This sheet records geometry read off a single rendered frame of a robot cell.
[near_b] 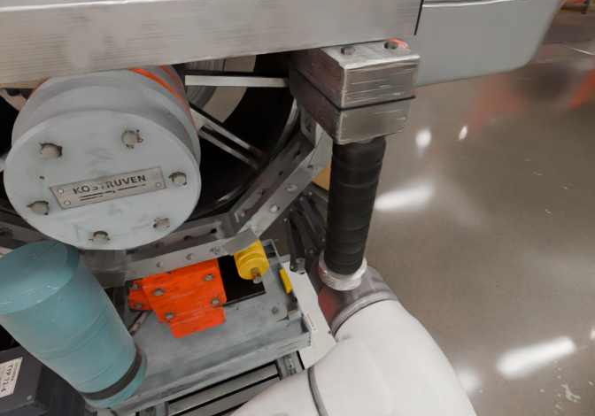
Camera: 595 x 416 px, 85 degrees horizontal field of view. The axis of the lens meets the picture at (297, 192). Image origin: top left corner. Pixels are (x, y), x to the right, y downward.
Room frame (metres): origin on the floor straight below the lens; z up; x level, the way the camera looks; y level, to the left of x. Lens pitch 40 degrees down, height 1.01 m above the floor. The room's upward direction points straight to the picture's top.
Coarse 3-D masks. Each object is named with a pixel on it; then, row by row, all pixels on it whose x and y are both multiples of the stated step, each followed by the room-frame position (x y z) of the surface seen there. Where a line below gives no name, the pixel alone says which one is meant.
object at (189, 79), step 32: (256, 64) 0.69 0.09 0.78; (288, 64) 0.53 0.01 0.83; (0, 96) 0.53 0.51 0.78; (256, 96) 0.63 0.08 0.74; (288, 96) 0.51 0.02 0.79; (0, 128) 0.47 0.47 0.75; (224, 128) 0.47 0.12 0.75; (256, 128) 0.56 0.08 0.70; (288, 128) 0.48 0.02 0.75; (0, 160) 0.36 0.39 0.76; (224, 160) 0.54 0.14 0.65; (256, 160) 0.48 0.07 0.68; (0, 192) 0.35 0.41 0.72; (224, 192) 0.45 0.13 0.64
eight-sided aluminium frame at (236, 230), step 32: (320, 128) 0.41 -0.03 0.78; (288, 160) 0.44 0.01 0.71; (320, 160) 0.41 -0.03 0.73; (256, 192) 0.42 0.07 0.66; (288, 192) 0.39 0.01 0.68; (0, 224) 0.30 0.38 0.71; (192, 224) 0.38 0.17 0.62; (224, 224) 0.38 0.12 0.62; (256, 224) 0.37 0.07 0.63; (0, 256) 0.27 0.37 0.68; (96, 256) 0.31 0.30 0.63; (128, 256) 0.32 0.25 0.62; (160, 256) 0.32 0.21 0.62; (192, 256) 0.34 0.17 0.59
